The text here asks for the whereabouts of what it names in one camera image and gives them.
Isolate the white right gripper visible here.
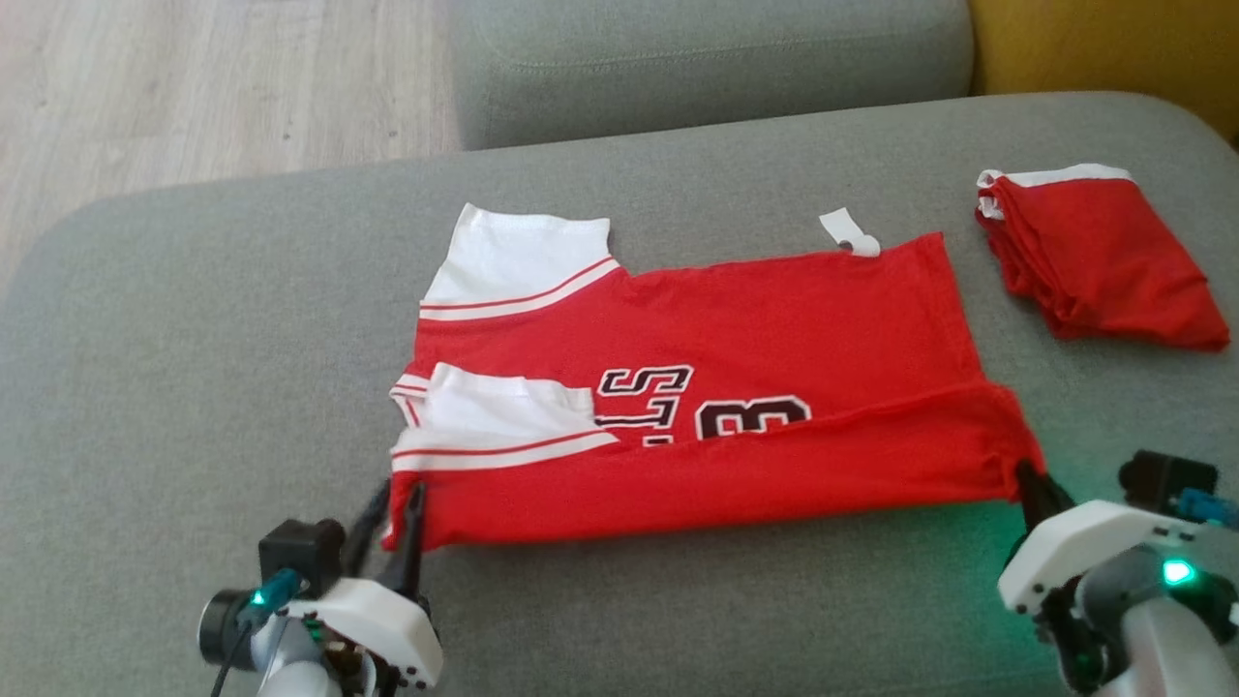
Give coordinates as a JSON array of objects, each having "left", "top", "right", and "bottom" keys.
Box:
[{"left": 997, "top": 459, "right": 1211, "bottom": 617}]

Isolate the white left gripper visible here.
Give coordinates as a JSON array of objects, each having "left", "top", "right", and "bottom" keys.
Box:
[{"left": 281, "top": 479, "right": 444, "bottom": 690}]

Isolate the red jersey with black lettering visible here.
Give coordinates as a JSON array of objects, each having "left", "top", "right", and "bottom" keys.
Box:
[{"left": 382, "top": 203, "right": 1046, "bottom": 553}]

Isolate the folded red jersey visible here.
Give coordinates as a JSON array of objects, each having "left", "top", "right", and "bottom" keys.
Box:
[{"left": 975, "top": 164, "right": 1231, "bottom": 352}]

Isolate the large grey sofa seat cushion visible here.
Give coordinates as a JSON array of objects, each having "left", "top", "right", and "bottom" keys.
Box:
[{"left": 0, "top": 92, "right": 1239, "bottom": 697}]

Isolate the yellow sofa backrest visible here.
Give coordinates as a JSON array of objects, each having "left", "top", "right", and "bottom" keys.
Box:
[{"left": 968, "top": 0, "right": 1239, "bottom": 151}]

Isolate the small grey sofa seat cushion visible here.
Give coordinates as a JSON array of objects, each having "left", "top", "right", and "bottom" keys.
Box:
[{"left": 447, "top": 0, "right": 975, "bottom": 151}]

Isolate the teal left camera connector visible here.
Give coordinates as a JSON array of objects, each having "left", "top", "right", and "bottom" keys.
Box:
[{"left": 237, "top": 568, "right": 303, "bottom": 613}]

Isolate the blue right camera connector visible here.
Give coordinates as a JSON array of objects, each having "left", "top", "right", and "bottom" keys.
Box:
[{"left": 1176, "top": 489, "right": 1239, "bottom": 530}]

